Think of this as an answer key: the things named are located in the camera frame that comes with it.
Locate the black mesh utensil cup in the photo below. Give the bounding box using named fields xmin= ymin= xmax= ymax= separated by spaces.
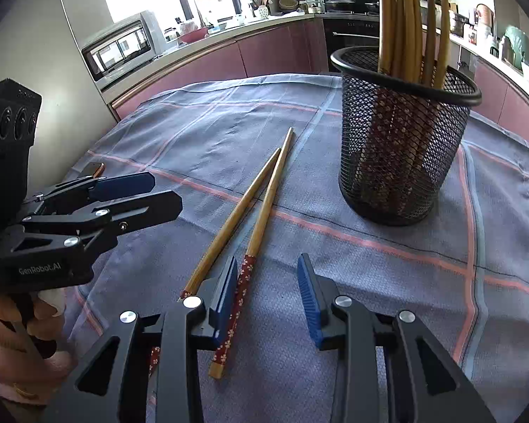
xmin=330 ymin=46 xmax=482 ymax=226

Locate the bamboo chopstick red patterned end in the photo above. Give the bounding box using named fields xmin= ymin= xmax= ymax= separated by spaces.
xmin=434 ymin=0 xmax=450 ymax=89

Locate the left hand pink sleeve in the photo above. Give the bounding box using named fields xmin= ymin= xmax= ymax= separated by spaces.
xmin=0 ymin=288 xmax=73 ymax=406

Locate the brown phone on table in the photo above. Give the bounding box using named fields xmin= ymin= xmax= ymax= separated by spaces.
xmin=91 ymin=163 xmax=106 ymax=178

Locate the plaid grey blue tablecloth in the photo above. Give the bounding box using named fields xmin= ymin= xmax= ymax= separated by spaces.
xmin=64 ymin=74 xmax=529 ymax=422

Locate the white toaster oven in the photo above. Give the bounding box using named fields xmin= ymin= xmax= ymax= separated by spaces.
xmin=81 ymin=11 xmax=167 ymax=91

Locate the pink bowl on counter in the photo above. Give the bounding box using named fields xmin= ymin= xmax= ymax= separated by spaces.
xmin=178 ymin=27 xmax=208 ymax=44

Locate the black built-in oven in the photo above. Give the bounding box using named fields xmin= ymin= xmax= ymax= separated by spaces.
xmin=323 ymin=18 xmax=379 ymax=74

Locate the mint green appliance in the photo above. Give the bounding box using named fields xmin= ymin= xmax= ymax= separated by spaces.
xmin=505 ymin=25 xmax=529 ymax=70

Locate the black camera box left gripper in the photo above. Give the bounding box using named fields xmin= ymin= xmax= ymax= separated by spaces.
xmin=0 ymin=78 xmax=42 ymax=208

